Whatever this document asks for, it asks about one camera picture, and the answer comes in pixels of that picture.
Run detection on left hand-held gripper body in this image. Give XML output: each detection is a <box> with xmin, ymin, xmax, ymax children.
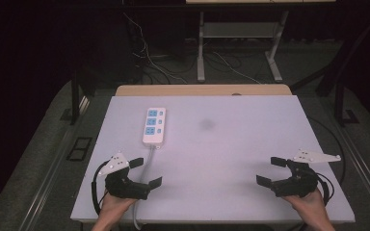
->
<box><xmin>97</xmin><ymin>152</ymin><xmax>152</xmax><ymax>201</ymax></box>

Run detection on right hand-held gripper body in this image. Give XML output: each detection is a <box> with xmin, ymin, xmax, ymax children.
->
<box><xmin>271</xmin><ymin>147</ymin><xmax>342</xmax><ymax>198</ymax></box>

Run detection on white power strip blue sockets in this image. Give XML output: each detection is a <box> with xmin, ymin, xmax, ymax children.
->
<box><xmin>142</xmin><ymin>107</ymin><xmax>168</xmax><ymax>149</ymax></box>

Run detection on person's left hand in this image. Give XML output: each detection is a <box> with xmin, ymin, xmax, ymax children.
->
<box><xmin>102</xmin><ymin>190</ymin><xmax>140</xmax><ymax>224</ymax></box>

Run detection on person's right hand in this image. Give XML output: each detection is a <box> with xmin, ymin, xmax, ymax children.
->
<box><xmin>281</xmin><ymin>188</ymin><xmax>329</xmax><ymax>224</ymax></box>

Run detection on black metal stand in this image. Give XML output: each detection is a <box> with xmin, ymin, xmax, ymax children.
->
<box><xmin>331</xmin><ymin>76</ymin><xmax>361</xmax><ymax>128</ymax></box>
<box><xmin>61</xmin><ymin>68</ymin><xmax>93</xmax><ymax>126</ymax></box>

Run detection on grey power strip cable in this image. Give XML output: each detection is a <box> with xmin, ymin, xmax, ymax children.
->
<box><xmin>132</xmin><ymin>146</ymin><xmax>157</xmax><ymax>231</ymax></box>

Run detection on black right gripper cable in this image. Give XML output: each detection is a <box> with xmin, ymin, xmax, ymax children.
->
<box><xmin>314</xmin><ymin>172</ymin><xmax>335</xmax><ymax>207</ymax></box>

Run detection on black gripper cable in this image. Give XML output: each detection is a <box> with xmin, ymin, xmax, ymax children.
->
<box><xmin>91</xmin><ymin>160</ymin><xmax>111</xmax><ymax>217</ymax></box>
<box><xmin>314</xmin><ymin>172</ymin><xmax>335</xmax><ymax>207</ymax></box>

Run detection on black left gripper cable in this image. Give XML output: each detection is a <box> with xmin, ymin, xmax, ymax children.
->
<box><xmin>91</xmin><ymin>160</ymin><xmax>111</xmax><ymax>217</ymax></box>

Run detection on long black floor cable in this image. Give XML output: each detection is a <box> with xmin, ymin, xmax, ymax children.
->
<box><xmin>307</xmin><ymin>115</ymin><xmax>347</xmax><ymax>187</ymax></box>

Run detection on black rectangular floor frame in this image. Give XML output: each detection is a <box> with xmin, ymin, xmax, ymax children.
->
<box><xmin>66</xmin><ymin>137</ymin><xmax>93</xmax><ymax>163</ymax></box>

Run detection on silver floor rail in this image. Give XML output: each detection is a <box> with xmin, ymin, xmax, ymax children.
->
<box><xmin>17</xmin><ymin>95</ymin><xmax>91</xmax><ymax>231</ymax></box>
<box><xmin>336</xmin><ymin>123</ymin><xmax>370</xmax><ymax>222</ymax></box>

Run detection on thin white floor cable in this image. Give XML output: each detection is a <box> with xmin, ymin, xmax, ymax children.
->
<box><xmin>211</xmin><ymin>50</ymin><xmax>263</xmax><ymax>85</ymax></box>

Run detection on white metal desk frame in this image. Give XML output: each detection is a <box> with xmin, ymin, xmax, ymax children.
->
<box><xmin>196</xmin><ymin>10</ymin><xmax>290</xmax><ymax>84</ymax></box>

